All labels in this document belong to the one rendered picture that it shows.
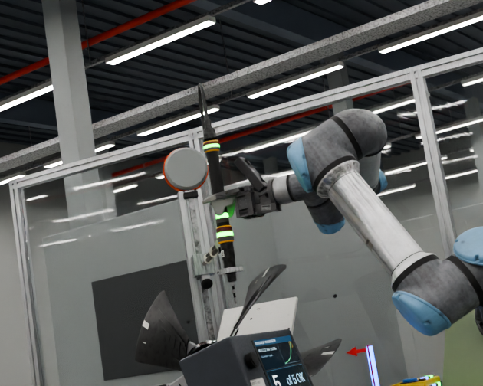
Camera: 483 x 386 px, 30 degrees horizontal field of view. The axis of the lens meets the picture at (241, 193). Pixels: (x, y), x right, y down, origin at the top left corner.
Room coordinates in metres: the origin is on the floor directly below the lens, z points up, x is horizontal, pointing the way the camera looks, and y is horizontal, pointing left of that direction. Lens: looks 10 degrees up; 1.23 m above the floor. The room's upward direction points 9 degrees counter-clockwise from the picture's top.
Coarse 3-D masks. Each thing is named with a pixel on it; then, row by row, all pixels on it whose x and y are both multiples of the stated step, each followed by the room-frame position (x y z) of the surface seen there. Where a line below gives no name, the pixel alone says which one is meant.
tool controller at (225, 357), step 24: (240, 336) 1.57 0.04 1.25; (264, 336) 1.65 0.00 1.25; (288, 336) 1.74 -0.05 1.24; (192, 360) 1.57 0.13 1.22; (216, 360) 1.55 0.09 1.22; (240, 360) 1.53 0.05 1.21; (264, 360) 1.61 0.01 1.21; (288, 360) 1.70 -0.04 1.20; (192, 384) 1.57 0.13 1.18; (216, 384) 1.55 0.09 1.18; (240, 384) 1.53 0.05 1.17; (264, 384) 1.58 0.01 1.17; (288, 384) 1.65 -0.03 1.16; (312, 384) 1.75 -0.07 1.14
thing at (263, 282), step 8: (280, 264) 2.57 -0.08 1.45; (264, 272) 2.63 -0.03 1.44; (272, 272) 2.56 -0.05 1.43; (280, 272) 2.52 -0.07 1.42; (264, 280) 2.56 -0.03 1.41; (272, 280) 2.51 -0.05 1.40; (248, 288) 2.71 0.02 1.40; (256, 288) 2.59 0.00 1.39; (264, 288) 2.51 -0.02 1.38; (248, 296) 2.65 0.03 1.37; (256, 296) 2.52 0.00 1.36; (248, 304) 2.54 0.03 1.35; (240, 320) 2.50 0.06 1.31
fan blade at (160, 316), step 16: (160, 304) 2.68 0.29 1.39; (160, 320) 2.66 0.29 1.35; (176, 320) 2.60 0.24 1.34; (144, 336) 2.71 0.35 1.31; (160, 336) 2.65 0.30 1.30; (176, 336) 2.60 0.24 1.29; (144, 352) 2.71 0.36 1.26; (160, 352) 2.66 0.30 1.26; (176, 352) 2.60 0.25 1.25; (176, 368) 2.62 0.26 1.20
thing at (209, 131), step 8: (208, 120) 2.44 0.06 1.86; (208, 128) 2.44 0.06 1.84; (208, 136) 2.43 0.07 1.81; (216, 136) 2.45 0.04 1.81; (224, 248) 2.44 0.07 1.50; (232, 248) 2.44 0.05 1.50; (224, 256) 2.44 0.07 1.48; (232, 256) 2.44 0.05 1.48; (224, 264) 2.44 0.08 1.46; (232, 264) 2.44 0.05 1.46; (232, 272) 2.44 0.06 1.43; (232, 280) 2.44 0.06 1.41
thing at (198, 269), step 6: (192, 258) 3.02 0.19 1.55; (198, 258) 3.02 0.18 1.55; (192, 264) 3.05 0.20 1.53; (198, 264) 3.02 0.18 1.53; (210, 264) 3.02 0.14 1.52; (192, 270) 3.08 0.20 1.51; (198, 270) 3.01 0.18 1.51; (204, 270) 3.02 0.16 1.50; (210, 270) 3.02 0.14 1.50; (198, 276) 3.08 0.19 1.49
